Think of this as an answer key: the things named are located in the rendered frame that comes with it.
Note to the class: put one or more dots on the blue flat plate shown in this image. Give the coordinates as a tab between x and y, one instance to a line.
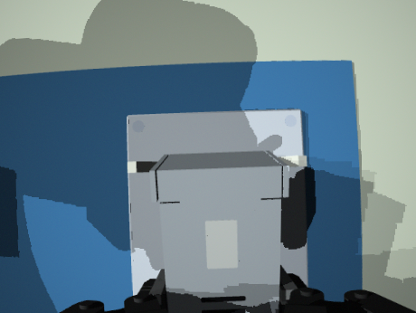
76	218

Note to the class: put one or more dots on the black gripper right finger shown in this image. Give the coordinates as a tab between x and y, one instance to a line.
355	301

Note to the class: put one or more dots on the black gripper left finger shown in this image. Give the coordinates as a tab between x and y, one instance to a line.
154	291

